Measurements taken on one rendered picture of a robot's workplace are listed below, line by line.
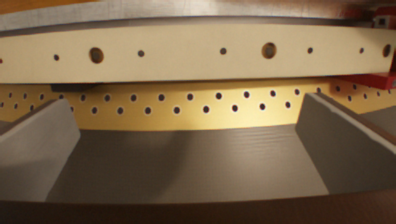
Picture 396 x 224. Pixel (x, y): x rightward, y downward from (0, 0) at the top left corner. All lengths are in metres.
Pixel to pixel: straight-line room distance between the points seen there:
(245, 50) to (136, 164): 0.16
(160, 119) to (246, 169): 0.11
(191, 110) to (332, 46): 0.15
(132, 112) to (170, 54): 0.09
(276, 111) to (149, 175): 0.16
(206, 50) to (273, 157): 0.14
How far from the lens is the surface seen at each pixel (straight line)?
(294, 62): 0.21
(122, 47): 0.19
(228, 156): 0.23
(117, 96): 0.25
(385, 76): 0.27
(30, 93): 0.34
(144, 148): 0.24
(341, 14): 0.30
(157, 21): 0.24
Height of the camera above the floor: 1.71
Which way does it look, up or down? 21 degrees down
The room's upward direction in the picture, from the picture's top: 1 degrees counter-clockwise
